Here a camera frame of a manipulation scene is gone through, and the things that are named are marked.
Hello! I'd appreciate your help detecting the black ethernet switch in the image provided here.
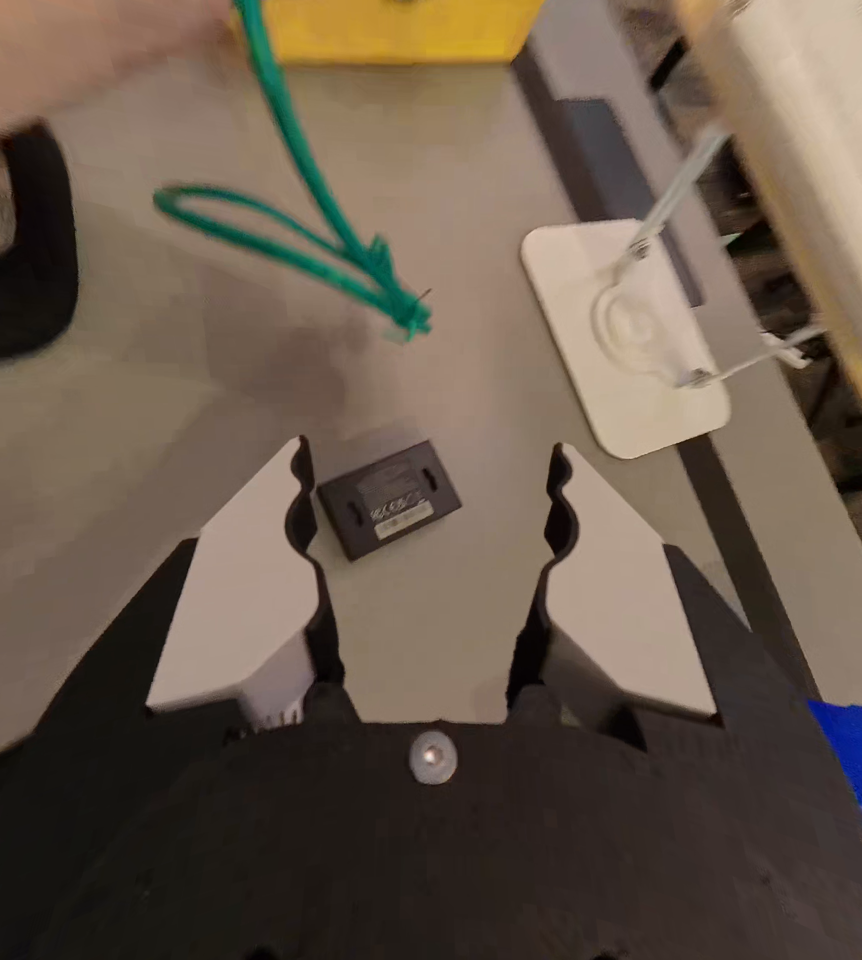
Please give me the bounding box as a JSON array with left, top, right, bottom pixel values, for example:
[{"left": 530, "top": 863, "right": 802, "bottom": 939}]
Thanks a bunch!
[{"left": 316, "top": 440, "right": 463, "bottom": 564}]

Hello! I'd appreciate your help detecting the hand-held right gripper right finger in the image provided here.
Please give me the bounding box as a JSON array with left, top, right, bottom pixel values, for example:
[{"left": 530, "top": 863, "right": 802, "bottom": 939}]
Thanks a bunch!
[{"left": 506, "top": 441, "right": 724, "bottom": 727}]

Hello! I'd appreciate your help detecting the person's left hand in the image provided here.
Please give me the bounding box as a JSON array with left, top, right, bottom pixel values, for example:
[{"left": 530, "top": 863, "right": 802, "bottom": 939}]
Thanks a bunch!
[{"left": 0, "top": 0, "right": 244, "bottom": 149}]

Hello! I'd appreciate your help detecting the black wrist rest pad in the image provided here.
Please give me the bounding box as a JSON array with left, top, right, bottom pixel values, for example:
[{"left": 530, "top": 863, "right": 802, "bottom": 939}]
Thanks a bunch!
[{"left": 0, "top": 123, "right": 79, "bottom": 365}]

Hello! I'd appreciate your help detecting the clear suction cup bracket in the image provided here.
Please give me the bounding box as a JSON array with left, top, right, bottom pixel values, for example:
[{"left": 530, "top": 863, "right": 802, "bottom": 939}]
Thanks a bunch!
[{"left": 588, "top": 255, "right": 709, "bottom": 385}]

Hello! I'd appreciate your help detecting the white clip bar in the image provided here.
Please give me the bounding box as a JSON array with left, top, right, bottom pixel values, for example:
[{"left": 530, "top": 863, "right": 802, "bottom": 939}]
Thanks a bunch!
[{"left": 723, "top": 0, "right": 862, "bottom": 376}]

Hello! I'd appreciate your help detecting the yellow plastic bin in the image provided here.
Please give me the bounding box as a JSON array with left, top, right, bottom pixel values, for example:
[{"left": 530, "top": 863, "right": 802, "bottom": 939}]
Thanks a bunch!
[{"left": 232, "top": 0, "right": 548, "bottom": 65}]

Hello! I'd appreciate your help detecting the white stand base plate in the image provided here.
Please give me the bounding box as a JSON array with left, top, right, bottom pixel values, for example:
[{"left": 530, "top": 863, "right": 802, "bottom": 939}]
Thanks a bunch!
[{"left": 519, "top": 219, "right": 732, "bottom": 460}]

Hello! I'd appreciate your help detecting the green ethernet cable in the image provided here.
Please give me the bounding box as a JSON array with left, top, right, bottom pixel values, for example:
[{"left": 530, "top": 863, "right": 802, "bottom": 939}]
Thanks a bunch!
[{"left": 152, "top": 0, "right": 433, "bottom": 346}]

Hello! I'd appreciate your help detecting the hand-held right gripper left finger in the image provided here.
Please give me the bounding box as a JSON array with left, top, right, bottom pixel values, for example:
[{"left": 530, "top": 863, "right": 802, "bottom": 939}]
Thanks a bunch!
[{"left": 146, "top": 435, "right": 345, "bottom": 734}]

